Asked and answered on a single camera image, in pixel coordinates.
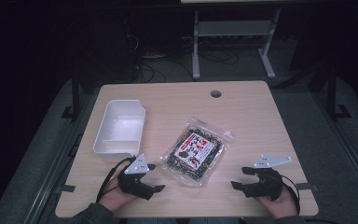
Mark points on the person's left hand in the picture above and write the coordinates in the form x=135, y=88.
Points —
x=115, y=196

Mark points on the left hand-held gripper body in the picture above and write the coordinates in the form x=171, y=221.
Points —
x=132, y=182

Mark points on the black metal stand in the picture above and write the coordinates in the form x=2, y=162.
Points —
x=332, y=93
x=74, y=93

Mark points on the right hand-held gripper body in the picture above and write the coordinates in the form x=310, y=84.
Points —
x=265, y=183

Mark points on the white plastic bin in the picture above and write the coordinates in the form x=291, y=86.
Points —
x=119, y=130

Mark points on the person's right hand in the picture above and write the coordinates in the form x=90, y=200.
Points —
x=276, y=205

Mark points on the grey table edge clip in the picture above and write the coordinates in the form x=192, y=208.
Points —
x=306, y=186
x=66, y=188

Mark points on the aluminium floor rail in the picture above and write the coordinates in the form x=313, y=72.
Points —
x=59, y=161
x=351, y=149

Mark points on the clear dried seaweed packet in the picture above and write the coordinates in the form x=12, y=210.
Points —
x=195, y=152

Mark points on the white metal table frame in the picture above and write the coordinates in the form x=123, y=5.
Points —
x=233, y=29

